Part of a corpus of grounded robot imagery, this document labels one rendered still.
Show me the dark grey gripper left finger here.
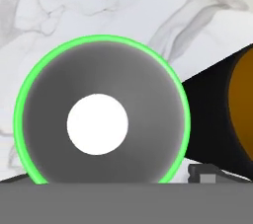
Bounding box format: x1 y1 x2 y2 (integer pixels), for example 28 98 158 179
0 173 34 185

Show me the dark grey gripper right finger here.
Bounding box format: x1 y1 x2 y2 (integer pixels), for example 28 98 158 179
187 164 253 185

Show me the black mug with orange inside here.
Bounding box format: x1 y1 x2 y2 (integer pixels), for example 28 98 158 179
181 43 253 181

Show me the green rimmed grey bowl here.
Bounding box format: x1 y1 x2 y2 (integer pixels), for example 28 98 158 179
13 35 192 185

